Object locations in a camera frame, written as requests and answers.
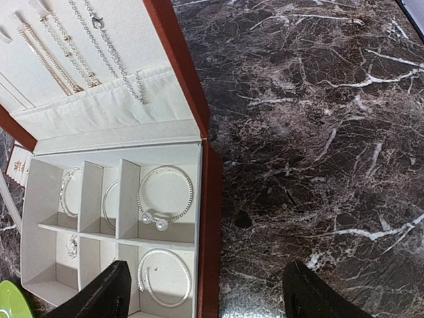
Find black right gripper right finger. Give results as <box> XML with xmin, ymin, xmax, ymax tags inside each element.
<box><xmin>282</xmin><ymin>260</ymin><xmax>371</xmax><ymax>318</ymax></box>

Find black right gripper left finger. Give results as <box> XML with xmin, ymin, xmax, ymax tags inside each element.
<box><xmin>44</xmin><ymin>260</ymin><xmax>132</xmax><ymax>318</ymax></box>

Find brown jewelry box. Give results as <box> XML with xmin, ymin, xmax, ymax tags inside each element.
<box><xmin>1</xmin><ymin>1</ymin><xmax>223</xmax><ymax>317</ymax></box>

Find jewelry tray brown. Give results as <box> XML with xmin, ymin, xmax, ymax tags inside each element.
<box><xmin>5</xmin><ymin>142</ymin><xmax>34</xmax><ymax>188</ymax></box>

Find silver open bangle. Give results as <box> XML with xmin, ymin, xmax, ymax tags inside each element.
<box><xmin>136</xmin><ymin>248</ymin><xmax>192</xmax><ymax>308</ymax></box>

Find green plate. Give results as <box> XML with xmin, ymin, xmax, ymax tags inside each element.
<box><xmin>0</xmin><ymin>280</ymin><xmax>34</xmax><ymax>318</ymax></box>

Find gold chain necklace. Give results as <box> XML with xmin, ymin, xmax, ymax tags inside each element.
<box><xmin>16</xmin><ymin>25</ymin><xmax>85</xmax><ymax>97</ymax></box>

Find silver chain necklace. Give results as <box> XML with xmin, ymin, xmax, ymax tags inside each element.
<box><xmin>68</xmin><ymin>0</ymin><xmax>148</xmax><ymax>105</ymax></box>

